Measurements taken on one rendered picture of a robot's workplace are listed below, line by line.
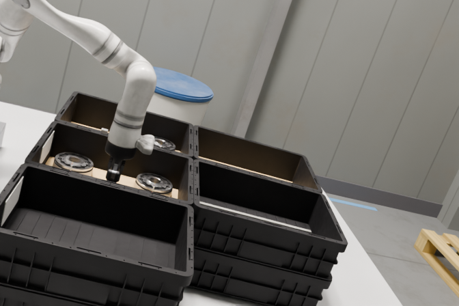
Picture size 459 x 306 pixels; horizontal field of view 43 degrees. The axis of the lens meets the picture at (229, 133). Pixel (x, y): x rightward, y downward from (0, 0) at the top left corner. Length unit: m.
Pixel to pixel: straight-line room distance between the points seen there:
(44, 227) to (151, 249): 0.24
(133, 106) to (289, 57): 2.75
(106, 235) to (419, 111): 3.45
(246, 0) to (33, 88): 1.50
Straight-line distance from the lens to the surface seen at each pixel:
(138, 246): 1.36
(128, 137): 1.41
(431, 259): 4.11
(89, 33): 1.33
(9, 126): 2.16
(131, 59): 1.40
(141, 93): 1.36
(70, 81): 3.96
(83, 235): 1.35
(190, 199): 1.40
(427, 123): 4.60
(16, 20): 1.48
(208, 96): 3.49
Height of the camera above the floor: 1.52
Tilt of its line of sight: 18 degrees down
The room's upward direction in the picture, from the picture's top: 19 degrees clockwise
